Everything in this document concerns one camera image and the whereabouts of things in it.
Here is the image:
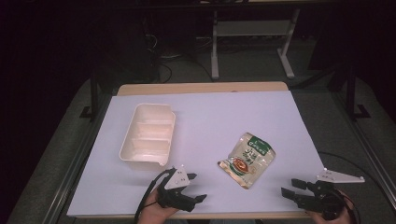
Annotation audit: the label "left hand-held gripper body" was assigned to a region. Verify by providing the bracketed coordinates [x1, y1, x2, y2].
[155, 164, 196, 214]

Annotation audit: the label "metal frame rail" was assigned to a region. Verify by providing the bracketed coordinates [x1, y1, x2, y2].
[330, 90, 396, 203]
[40, 92, 113, 224]

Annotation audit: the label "black metal stand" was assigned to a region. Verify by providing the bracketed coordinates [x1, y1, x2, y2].
[342, 64, 372, 123]
[78, 68, 101, 123]

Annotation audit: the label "black floor cables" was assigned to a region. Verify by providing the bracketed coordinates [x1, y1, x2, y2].
[143, 31, 217, 85]

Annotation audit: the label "beige green snack packet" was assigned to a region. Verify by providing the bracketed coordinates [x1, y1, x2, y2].
[217, 132, 277, 190]

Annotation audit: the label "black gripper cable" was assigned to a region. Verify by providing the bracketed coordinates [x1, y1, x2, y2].
[317, 150, 391, 203]
[134, 169, 176, 224]

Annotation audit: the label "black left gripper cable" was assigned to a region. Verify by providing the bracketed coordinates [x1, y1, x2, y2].
[134, 169, 176, 224]

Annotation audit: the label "person's left hand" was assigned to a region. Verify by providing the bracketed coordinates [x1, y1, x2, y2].
[136, 188, 181, 224]

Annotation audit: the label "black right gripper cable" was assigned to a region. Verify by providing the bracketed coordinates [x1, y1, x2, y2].
[317, 150, 391, 203]

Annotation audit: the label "pale sheet mat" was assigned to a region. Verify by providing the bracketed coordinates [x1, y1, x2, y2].
[66, 91, 327, 218]

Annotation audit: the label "person's right hand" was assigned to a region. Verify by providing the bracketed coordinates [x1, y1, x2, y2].
[306, 189, 357, 224]

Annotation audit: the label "white compartment tray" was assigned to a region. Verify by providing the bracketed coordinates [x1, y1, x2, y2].
[119, 103, 177, 167]

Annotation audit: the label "white metal stand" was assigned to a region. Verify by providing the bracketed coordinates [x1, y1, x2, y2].
[210, 8, 302, 80]

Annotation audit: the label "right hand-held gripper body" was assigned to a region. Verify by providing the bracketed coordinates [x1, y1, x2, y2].
[305, 167, 366, 221]

